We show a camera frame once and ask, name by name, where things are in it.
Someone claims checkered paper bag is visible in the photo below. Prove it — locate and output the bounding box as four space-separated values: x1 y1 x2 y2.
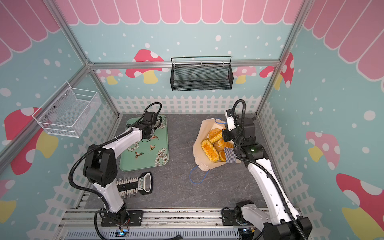
193 118 241 173

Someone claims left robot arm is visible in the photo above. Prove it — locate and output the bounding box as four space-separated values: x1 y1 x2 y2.
68 102 162 226

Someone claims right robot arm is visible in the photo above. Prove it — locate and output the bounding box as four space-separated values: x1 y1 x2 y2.
223 99 313 240

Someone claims oval bun bread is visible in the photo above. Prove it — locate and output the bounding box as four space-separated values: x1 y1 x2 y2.
214 139 234 152

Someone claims green floral tray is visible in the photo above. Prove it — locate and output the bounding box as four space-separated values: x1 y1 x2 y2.
119 115 170 172

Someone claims rectangular crusty pastry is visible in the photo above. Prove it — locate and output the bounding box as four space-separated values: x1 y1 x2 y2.
201 139 220 163

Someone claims black tool rack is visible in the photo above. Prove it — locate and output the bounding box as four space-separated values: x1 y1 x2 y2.
116 172 154 199

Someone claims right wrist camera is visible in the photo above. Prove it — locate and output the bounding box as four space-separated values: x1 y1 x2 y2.
225 109 237 131

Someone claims ring doughnut bread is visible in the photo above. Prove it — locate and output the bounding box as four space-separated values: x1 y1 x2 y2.
209 128 222 138

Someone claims black mesh wall basket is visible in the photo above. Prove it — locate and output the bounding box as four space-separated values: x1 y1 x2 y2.
170 56 234 92

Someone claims white wire wall basket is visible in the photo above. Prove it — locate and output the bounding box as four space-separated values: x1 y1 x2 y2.
32 82 102 138

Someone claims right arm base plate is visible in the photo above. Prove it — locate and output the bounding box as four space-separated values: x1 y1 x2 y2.
221 208 264 227

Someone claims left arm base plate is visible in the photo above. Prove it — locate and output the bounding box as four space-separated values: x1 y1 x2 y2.
101 210 144 227

